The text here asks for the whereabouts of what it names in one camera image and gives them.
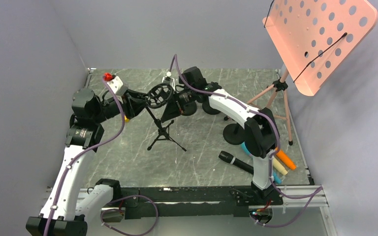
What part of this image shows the pink perforated music stand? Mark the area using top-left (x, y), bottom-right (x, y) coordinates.
top-left (223, 0), bottom-right (378, 146)

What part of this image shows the black round-base tall stand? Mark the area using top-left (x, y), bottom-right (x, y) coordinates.
top-left (181, 102), bottom-right (197, 116)

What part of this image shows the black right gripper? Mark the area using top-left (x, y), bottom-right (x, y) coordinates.
top-left (161, 86), bottom-right (197, 122)

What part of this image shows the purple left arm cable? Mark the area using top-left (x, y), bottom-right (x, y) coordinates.
top-left (42, 75), bottom-right (126, 236)

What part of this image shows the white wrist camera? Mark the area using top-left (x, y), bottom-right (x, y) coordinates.
top-left (107, 75), bottom-right (129, 96)
top-left (161, 71), bottom-right (176, 91)

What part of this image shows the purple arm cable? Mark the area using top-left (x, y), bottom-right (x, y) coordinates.
top-left (42, 75), bottom-right (126, 236)
top-left (169, 54), bottom-right (324, 229)

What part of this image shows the blue microphone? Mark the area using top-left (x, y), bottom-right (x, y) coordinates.
top-left (241, 143), bottom-right (282, 184)

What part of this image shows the black microphone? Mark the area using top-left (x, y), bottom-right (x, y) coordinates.
top-left (218, 151), bottom-right (254, 175)

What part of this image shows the black tripod shock-mount stand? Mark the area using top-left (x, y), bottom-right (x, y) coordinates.
top-left (146, 83), bottom-right (187, 152)

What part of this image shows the black round-base clip stand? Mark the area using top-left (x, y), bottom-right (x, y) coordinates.
top-left (222, 123), bottom-right (245, 145)

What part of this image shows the orange microphone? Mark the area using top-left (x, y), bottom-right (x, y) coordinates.
top-left (276, 150), bottom-right (297, 170)

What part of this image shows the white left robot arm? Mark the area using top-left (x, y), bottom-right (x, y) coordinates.
top-left (26, 88), bottom-right (147, 236)

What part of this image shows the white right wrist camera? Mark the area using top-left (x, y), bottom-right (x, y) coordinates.
top-left (161, 71), bottom-right (176, 91)

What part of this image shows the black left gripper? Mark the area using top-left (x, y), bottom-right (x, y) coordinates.
top-left (93, 88), bottom-right (151, 123)

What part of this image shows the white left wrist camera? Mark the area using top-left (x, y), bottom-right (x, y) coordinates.
top-left (107, 75), bottom-right (129, 96)

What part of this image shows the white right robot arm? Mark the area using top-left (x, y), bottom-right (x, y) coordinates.
top-left (177, 66), bottom-right (280, 204)

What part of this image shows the black shock-mount round stand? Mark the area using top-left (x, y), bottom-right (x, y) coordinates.
top-left (202, 101), bottom-right (221, 115)

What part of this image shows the cream yellow microphone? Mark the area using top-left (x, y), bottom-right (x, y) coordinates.
top-left (272, 158), bottom-right (288, 176)

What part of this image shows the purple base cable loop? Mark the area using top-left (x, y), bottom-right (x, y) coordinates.
top-left (100, 195), bottom-right (159, 236)

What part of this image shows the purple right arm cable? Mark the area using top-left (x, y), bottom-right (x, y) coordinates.
top-left (169, 54), bottom-right (324, 229)

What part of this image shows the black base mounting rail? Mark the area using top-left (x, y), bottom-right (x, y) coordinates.
top-left (103, 186), bottom-right (284, 219)

